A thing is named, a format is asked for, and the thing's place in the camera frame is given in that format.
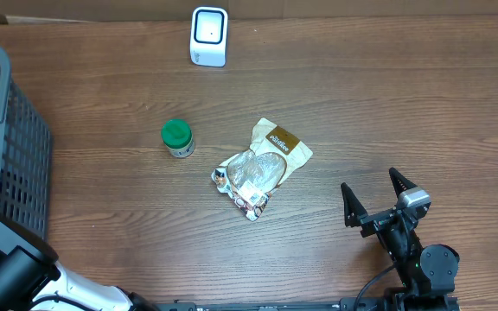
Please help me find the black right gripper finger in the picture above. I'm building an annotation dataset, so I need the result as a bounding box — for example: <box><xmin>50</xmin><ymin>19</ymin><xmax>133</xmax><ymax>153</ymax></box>
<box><xmin>389</xmin><ymin>167</ymin><xmax>418</xmax><ymax>199</ymax></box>
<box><xmin>341</xmin><ymin>182</ymin><xmax>368</xmax><ymax>227</ymax></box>

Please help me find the beige brown snack pouch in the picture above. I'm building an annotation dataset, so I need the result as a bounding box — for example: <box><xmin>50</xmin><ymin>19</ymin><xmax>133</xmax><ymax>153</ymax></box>
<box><xmin>211</xmin><ymin>117</ymin><xmax>313</xmax><ymax>221</ymax></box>

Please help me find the green lid jar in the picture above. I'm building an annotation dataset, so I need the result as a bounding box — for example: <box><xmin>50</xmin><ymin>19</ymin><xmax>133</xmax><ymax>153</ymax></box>
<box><xmin>161</xmin><ymin>119</ymin><xmax>195</xmax><ymax>158</ymax></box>

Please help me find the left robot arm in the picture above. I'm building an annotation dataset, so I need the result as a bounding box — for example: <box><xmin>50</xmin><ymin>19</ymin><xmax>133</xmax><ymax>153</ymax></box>
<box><xmin>0</xmin><ymin>214</ymin><xmax>156</xmax><ymax>310</ymax></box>

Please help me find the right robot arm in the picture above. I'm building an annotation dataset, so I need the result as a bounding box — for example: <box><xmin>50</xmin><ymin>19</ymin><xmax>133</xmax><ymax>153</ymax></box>
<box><xmin>340</xmin><ymin>168</ymin><xmax>460</xmax><ymax>311</ymax></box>

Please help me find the white barcode scanner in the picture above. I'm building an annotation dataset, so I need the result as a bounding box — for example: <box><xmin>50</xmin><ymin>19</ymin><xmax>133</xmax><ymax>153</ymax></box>
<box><xmin>189</xmin><ymin>6</ymin><xmax>228</xmax><ymax>67</ymax></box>

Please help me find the grey plastic mesh basket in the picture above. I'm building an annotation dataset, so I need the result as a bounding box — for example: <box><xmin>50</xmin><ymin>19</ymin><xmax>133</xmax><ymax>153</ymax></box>
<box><xmin>0</xmin><ymin>48</ymin><xmax>53</xmax><ymax>239</ymax></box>

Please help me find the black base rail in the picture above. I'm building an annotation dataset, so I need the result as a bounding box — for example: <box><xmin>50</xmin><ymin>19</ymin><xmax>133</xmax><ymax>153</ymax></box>
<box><xmin>155</xmin><ymin>297</ymin><xmax>461</xmax><ymax>311</ymax></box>

